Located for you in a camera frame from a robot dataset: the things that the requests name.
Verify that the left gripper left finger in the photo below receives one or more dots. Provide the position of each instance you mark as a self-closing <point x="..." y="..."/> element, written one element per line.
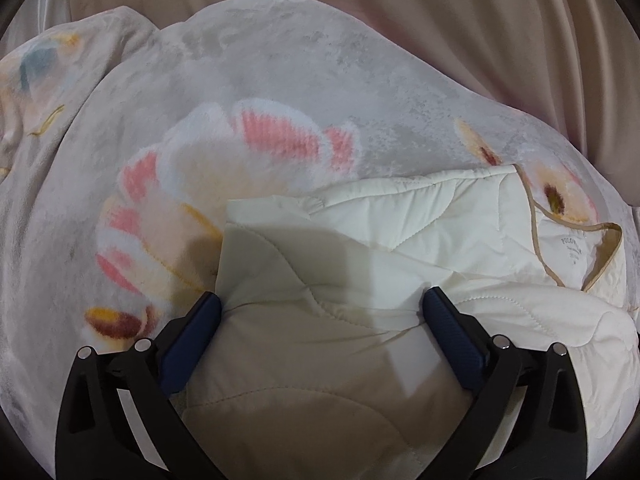
<point x="93" y="439"/>

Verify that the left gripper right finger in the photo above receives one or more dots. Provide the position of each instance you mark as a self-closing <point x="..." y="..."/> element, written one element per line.
<point x="548" y="439"/>

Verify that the cream quilted jacket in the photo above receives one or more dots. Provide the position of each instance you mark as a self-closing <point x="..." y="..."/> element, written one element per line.
<point x="323" y="367"/>

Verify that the grey floral fleece blanket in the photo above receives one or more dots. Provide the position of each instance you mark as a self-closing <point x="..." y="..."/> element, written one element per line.
<point x="122" y="145"/>

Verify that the beige draped curtain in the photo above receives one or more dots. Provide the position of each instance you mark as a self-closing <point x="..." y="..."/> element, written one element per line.
<point x="572" y="63"/>

